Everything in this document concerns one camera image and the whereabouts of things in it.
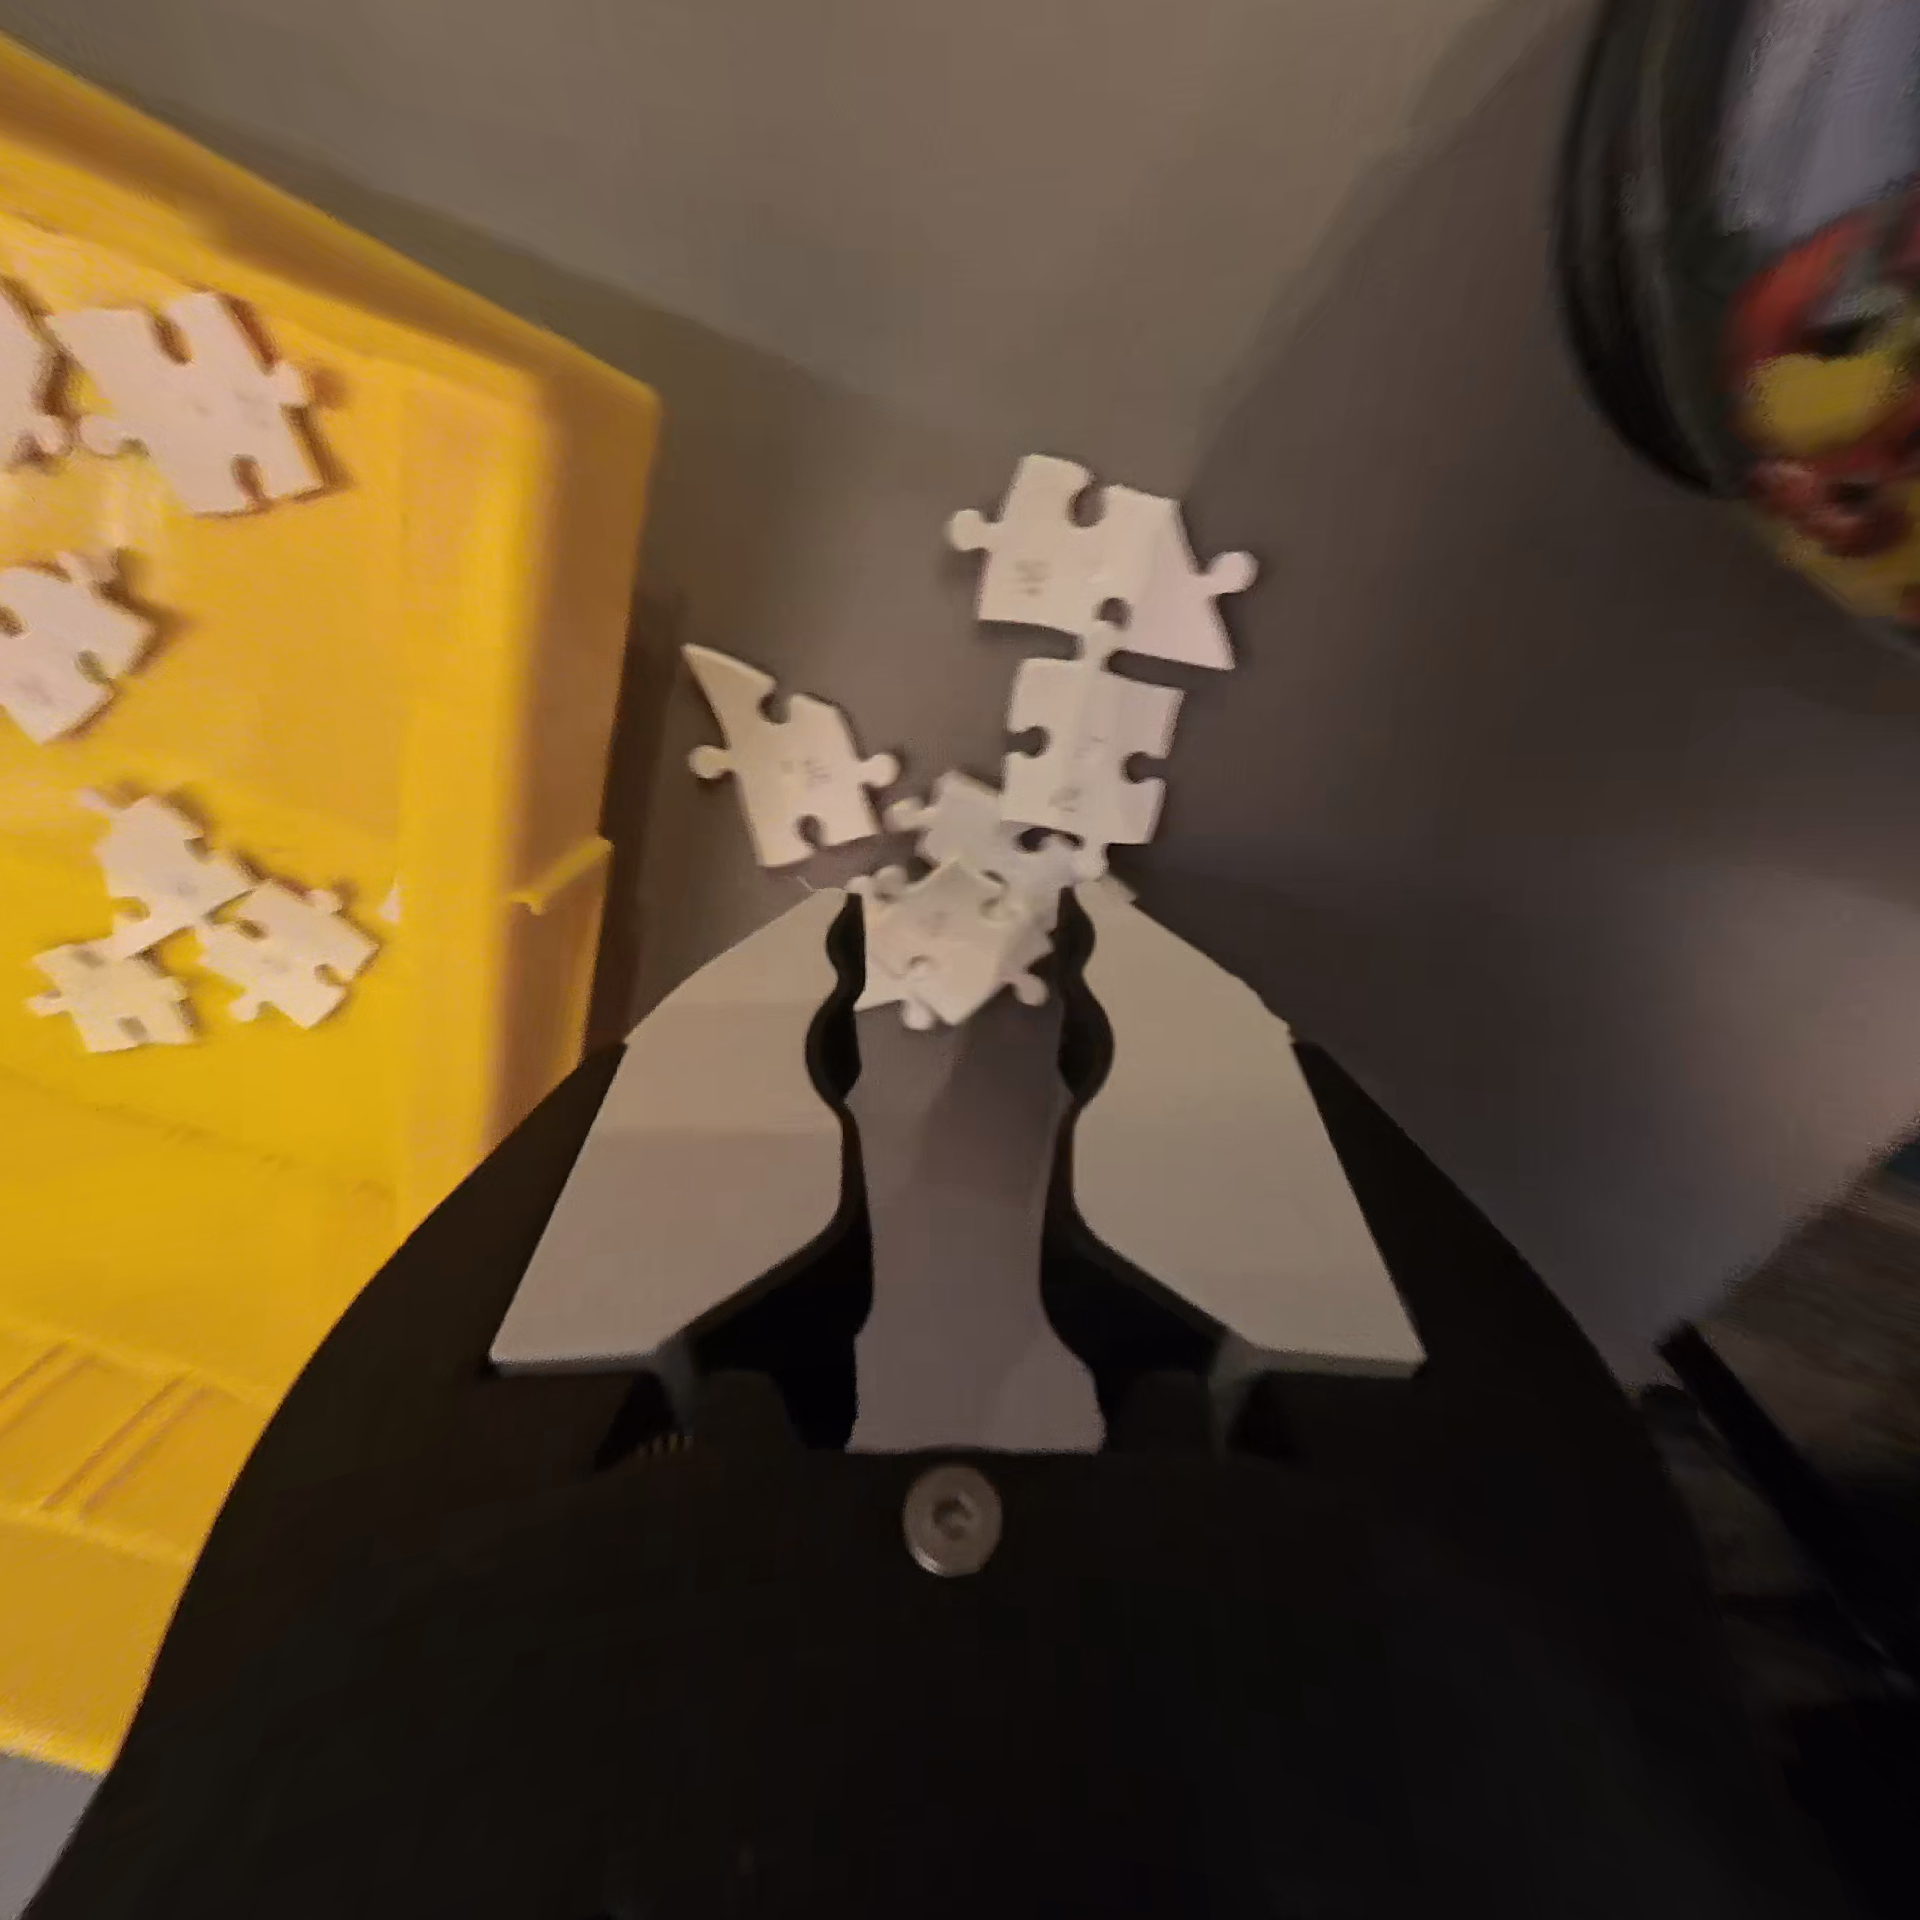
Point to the heap of white puzzle pieces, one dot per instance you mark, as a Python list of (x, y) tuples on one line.
[(1080, 735)]

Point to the yellow cardboard box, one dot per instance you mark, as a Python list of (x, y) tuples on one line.
[(301, 1201)]

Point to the colourful puzzle ball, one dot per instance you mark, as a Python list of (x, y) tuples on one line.
[(1830, 375)]

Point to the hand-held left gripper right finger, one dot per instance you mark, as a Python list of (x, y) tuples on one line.
[(1243, 1201)]

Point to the pile of white puzzle pieces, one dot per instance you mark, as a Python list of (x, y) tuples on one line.
[(195, 405)]

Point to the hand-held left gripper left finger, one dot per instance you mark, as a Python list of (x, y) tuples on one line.
[(675, 1201)]

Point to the single white puzzle piece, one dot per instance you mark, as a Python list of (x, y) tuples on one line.
[(945, 946)]

